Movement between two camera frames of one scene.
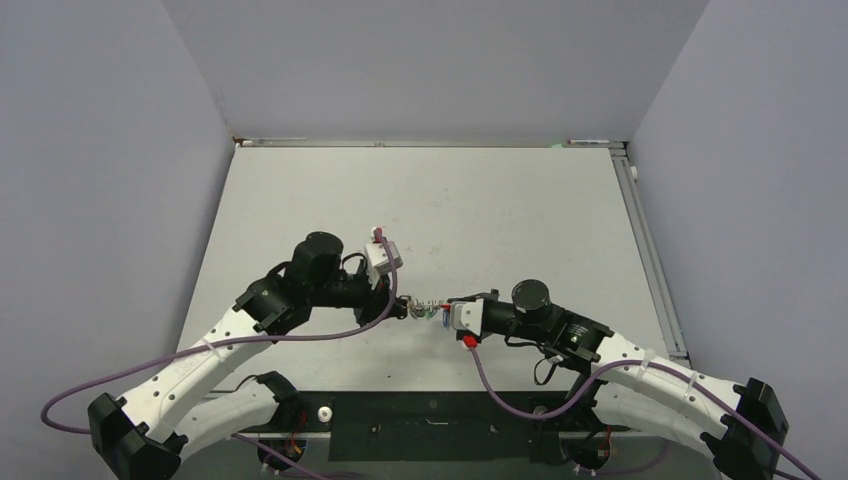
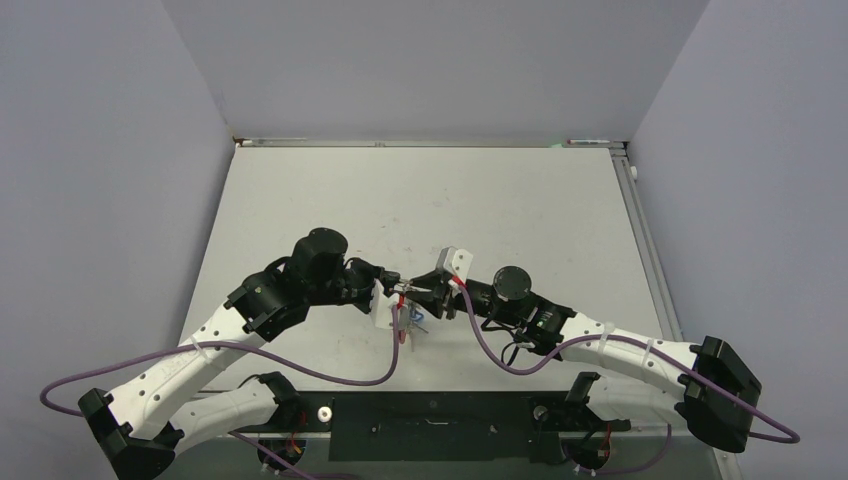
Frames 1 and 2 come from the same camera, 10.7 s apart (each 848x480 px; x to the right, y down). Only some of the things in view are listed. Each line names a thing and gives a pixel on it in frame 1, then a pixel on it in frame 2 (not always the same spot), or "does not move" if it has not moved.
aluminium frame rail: x=650 y=252 does not move
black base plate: x=427 y=426 does not move
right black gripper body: x=504 y=318 -> x=448 y=301
